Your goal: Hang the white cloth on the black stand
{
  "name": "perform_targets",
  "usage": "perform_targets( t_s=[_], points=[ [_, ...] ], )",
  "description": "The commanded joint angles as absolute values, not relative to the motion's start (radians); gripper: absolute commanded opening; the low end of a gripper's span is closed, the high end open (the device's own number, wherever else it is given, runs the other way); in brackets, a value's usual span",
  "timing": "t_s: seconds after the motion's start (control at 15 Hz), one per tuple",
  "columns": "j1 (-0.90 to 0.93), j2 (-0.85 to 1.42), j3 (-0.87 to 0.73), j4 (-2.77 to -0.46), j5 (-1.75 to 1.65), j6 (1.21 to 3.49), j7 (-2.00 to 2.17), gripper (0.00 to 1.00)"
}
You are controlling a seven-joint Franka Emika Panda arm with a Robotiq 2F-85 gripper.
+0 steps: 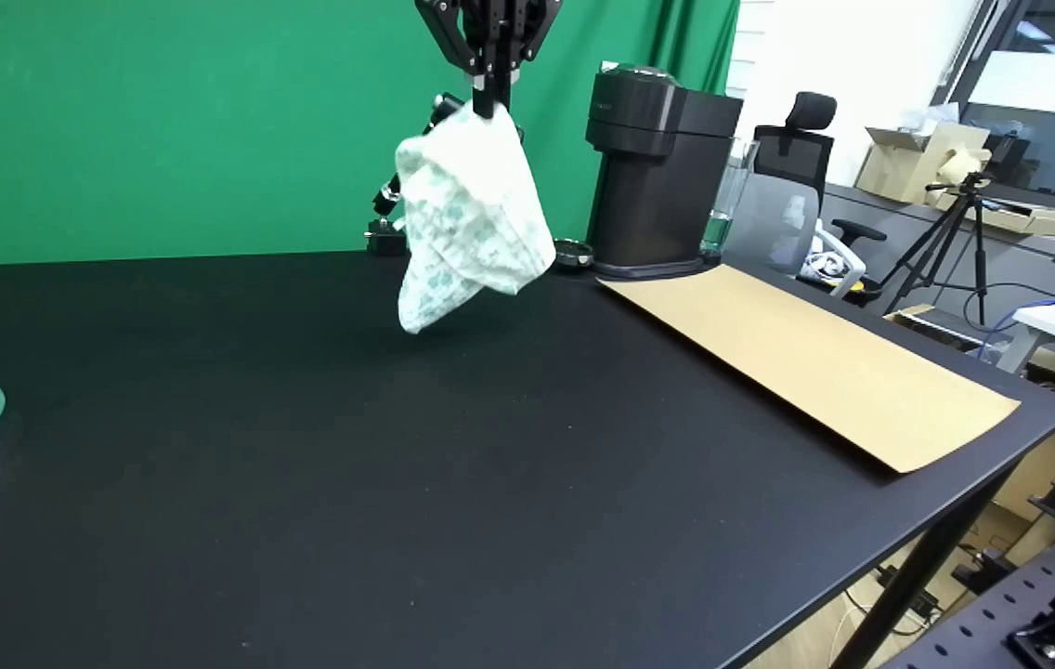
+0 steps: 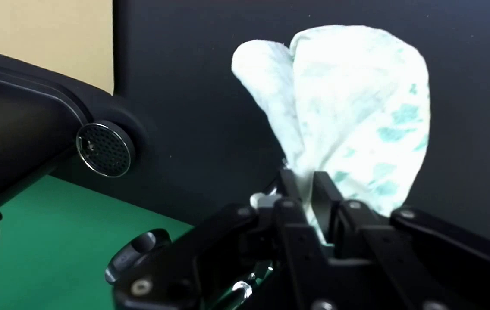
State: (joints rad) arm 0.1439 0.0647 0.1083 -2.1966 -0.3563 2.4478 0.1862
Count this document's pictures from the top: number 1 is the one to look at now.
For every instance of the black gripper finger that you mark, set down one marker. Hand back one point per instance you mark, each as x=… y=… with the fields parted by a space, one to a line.
x=482 y=90
x=502 y=87

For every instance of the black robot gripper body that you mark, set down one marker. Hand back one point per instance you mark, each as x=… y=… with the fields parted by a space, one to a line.
x=489 y=30

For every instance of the white cloth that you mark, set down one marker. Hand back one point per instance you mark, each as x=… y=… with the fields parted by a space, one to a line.
x=473 y=216

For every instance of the black articulated stand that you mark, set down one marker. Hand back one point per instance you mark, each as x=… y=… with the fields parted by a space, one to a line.
x=385 y=237

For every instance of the black coffee machine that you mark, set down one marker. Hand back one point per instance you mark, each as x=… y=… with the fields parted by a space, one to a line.
x=663 y=156

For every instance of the clear water tank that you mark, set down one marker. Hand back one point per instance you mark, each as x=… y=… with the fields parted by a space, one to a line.
x=765 y=222

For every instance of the black office chair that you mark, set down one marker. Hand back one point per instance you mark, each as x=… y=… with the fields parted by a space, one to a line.
x=801 y=147

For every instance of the white device on desk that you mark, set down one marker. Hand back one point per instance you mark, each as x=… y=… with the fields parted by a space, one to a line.
x=834 y=263

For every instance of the open cardboard box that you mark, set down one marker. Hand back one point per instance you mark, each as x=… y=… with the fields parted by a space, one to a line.
x=903 y=166

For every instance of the green backdrop curtain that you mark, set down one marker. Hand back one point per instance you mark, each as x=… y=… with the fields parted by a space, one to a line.
x=202 y=128

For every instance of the brown paper sheet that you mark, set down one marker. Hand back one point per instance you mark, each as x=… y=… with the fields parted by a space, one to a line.
x=860 y=386

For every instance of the black perforated breadboard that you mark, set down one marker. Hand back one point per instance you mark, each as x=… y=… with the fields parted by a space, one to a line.
x=1012 y=626

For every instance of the black camera tripod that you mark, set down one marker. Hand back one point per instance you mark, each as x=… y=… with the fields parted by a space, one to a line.
x=928 y=253

